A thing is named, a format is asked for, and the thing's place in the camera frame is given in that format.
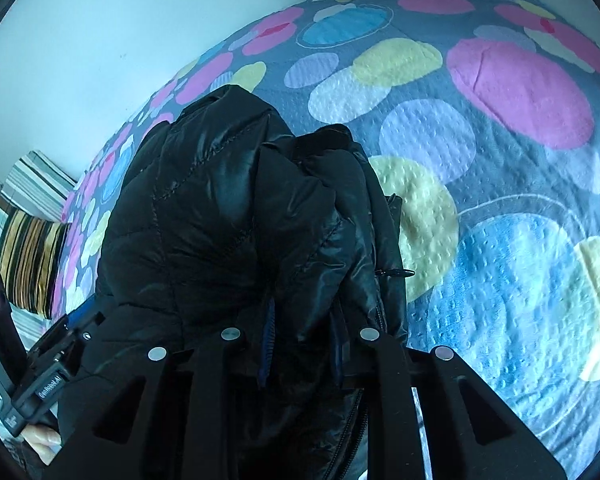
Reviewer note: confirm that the yellow black striped pillow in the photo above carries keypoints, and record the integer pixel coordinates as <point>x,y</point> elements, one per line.
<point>30,260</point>

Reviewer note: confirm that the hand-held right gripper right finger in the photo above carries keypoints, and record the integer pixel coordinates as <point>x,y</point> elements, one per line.
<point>338,355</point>

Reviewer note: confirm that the person's left hand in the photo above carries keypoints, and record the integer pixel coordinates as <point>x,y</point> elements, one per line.
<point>42,442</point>

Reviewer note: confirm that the floral bed sheet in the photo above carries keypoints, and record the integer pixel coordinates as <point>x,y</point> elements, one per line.
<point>505,270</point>

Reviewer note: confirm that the grey striped bedding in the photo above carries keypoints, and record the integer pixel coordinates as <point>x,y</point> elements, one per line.
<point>37,175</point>

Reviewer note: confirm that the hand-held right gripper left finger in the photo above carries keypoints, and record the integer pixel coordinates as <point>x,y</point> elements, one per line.
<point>267,345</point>

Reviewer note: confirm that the black puffer jacket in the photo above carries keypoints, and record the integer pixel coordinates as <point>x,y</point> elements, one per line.
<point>220,220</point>

